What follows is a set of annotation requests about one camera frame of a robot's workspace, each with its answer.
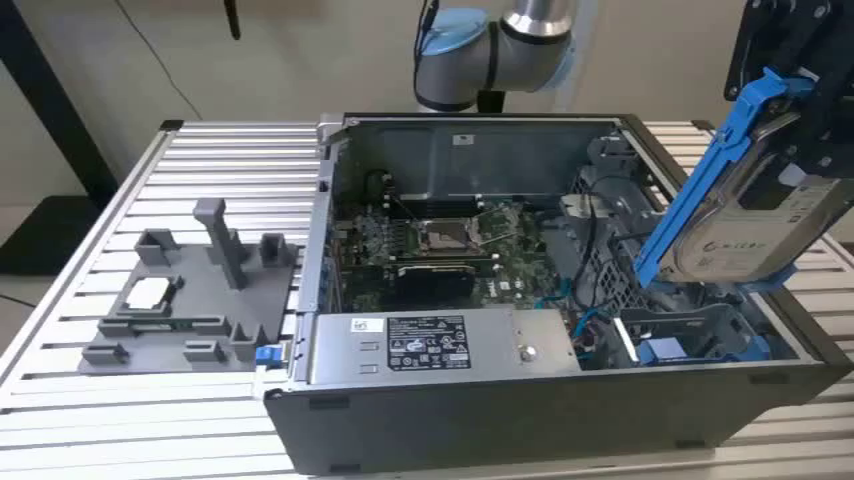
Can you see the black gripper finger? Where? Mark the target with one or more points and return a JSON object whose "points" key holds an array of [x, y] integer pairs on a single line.
{"points": [[827, 125]]}

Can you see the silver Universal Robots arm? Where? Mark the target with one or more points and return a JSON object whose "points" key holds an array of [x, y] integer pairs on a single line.
{"points": [[467, 65]]}

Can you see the black RAM slot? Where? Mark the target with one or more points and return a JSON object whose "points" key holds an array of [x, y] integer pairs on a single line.
{"points": [[440, 258]]}

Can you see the black table corner cap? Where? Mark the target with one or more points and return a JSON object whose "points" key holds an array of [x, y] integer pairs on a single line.
{"points": [[702, 125], [172, 125]]}

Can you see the perforated metal drive cage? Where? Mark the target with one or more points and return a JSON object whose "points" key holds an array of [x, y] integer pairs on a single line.
{"points": [[613, 280]]}

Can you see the green motherboard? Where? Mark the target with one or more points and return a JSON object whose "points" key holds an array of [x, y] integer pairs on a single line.
{"points": [[520, 280]]}

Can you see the CPU socket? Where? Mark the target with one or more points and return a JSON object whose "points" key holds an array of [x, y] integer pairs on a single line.
{"points": [[441, 235]]}

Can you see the thin metal locking lever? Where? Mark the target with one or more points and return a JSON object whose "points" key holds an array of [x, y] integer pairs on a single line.
{"points": [[407, 208]]}

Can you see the silver power supply unit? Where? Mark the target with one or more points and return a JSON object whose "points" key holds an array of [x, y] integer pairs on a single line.
{"points": [[493, 345]]}

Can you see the black graphics card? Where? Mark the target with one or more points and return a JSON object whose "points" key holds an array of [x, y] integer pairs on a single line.
{"points": [[433, 285]]}

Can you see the black open PC case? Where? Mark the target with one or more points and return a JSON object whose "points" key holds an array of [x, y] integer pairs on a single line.
{"points": [[480, 425]]}

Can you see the black antenna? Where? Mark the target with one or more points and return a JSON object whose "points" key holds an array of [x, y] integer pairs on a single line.
{"points": [[232, 20]]}

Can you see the blue case latch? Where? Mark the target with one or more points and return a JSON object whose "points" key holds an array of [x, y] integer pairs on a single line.
{"points": [[269, 356]]}

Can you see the gray parts rack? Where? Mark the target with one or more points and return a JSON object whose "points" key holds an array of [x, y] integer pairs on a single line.
{"points": [[193, 280]]}

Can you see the silver CPU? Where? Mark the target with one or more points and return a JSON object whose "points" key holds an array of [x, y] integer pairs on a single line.
{"points": [[149, 293]]}

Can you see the black monitor stand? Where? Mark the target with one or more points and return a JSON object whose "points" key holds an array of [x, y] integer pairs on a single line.
{"points": [[40, 235]]}

